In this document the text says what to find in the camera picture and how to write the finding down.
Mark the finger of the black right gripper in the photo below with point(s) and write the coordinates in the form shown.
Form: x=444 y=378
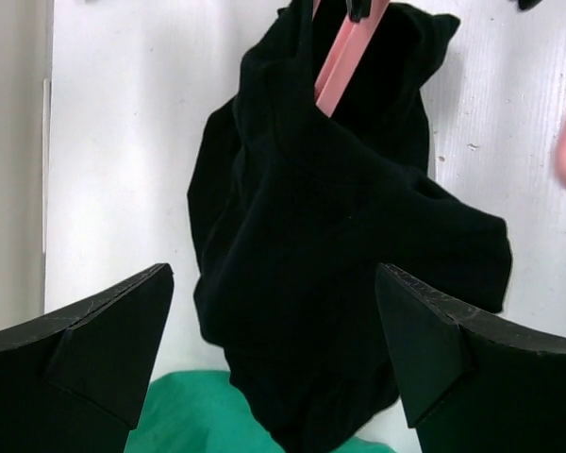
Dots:
x=358 y=10

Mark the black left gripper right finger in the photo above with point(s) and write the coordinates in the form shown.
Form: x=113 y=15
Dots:
x=471 y=381

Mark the pink plastic hanger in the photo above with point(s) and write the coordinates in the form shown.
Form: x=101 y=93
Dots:
x=344 y=56

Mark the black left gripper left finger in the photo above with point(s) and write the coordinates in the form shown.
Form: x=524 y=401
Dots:
x=75 y=379

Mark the green tank top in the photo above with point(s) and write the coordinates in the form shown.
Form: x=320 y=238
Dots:
x=198 y=415

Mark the black t shirt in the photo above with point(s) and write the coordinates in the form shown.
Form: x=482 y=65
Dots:
x=291 y=211

